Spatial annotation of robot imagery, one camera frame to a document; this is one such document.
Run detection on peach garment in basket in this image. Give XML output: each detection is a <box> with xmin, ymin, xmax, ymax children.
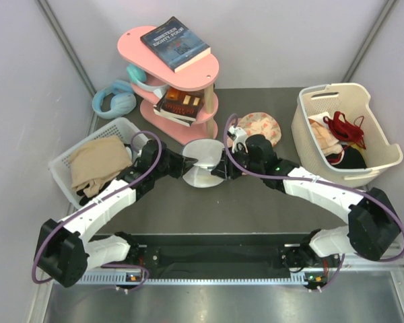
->
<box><xmin>308</xmin><ymin>112</ymin><xmax>343</xmax><ymax>157</ymax></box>

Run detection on black white blue garment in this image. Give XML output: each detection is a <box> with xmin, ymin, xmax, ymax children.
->
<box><xmin>124</xmin><ymin>144</ymin><xmax>134</xmax><ymax>160</ymax></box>

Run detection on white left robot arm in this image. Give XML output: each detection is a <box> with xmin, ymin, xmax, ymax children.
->
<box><xmin>32</xmin><ymin>139</ymin><xmax>198</xmax><ymax>287</ymax></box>

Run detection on grey slotted cable duct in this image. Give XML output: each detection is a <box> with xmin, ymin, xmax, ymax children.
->
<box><xmin>76</xmin><ymin>271</ymin><xmax>326</xmax><ymax>287</ymax></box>

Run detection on pink three-tier shelf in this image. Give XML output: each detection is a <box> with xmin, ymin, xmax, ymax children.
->
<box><xmin>117</xmin><ymin>26</ymin><xmax>220</xmax><ymax>145</ymax></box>

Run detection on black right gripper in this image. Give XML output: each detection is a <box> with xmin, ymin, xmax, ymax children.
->
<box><xmin>211</xmin><ymin>145</ymin><xmax>264</xmax><ymax>181</ymax></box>

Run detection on dark red paperback book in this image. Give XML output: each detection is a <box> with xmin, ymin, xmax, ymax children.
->
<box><xmin>154</xmin><ymin>87</ymin><xmax>205</xmax><ymax>122</ymax></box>

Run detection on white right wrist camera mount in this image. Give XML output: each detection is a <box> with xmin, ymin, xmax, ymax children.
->
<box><xmin>226</xmin><ymin>126</ymin><xmax>248</xmax><ymax>153</ymax></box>

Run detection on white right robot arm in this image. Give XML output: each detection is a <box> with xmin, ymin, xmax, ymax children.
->
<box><xmin>211</xmin><ymin>135</ymin><xmax>404</xmax><ymax>266</ymax></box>

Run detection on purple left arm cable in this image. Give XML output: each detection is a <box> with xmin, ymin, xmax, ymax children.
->
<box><xmin>32</xmin><ymin>130</ymin><xmax>163</xmax><ymax>285</ymax></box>

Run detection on red strappy garment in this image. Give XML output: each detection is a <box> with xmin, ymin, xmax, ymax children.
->
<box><xmin>324</xmin><ymin>111</ymin><xmax>366</xmax><ymax>149</ymax></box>

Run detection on teal headphones on shelf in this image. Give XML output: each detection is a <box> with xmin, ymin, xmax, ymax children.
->
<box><xmin>127</xmin><ymin>64</ymin><xmax>169</xmax><ymax>98</ymax></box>

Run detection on blue headphones on floor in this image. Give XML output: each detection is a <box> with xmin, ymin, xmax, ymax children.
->
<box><xmin>92</xmin><ymin>79</ymin><xmax>137</xmax><ymax>120</ymax></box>

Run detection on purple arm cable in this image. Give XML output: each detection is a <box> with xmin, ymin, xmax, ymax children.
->
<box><xmin>32</xmin><ymin>130</ymin><xmax>163</xmax><ymax>285</ymax></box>
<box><xmin>222</xmin><ymin>113</ymin><xmax>404</xmax><ymax>262</ymax></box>

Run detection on blue Nineteen Eighty-Four book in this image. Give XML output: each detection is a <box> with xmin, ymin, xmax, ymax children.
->
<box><xmin>140</xmin><ymin>16</ymin><xmax>211</xmax><ymax>73</ymax></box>

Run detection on cream plastic laundry basket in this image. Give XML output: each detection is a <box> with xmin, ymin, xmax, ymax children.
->
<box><xmin>292</xmin><ymin>83</ymin><xmax>403</xmax><ymax>188</ymax></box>

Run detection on black garment in basket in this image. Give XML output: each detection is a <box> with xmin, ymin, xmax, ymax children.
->
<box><xmin>326</xmin><ymin>146</ymin><xmax>367</xmax><ymax>170</ymax></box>

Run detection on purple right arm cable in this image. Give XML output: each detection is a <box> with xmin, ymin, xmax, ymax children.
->
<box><xmin>222</xmin><ymin>113</ymin><xmax>404</xmax><ymax>262</ymax></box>

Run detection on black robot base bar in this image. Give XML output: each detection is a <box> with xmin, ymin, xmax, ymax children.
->
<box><xmin>100</xmin><ymin>231</ymin><xmax>344</xmax><ymax>279</ymax></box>

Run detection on white perforated plastic basket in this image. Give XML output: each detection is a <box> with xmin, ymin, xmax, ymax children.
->
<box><xmin>49</xmin><ymin>117</ymin><xmax>148</xmax><ymax>209</ymax></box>

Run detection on beige folded garment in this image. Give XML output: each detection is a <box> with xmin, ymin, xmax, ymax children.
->
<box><xmin>69</xmin><ymin>135</ymin><xmax>132</xmax><ymax>198</ymax></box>

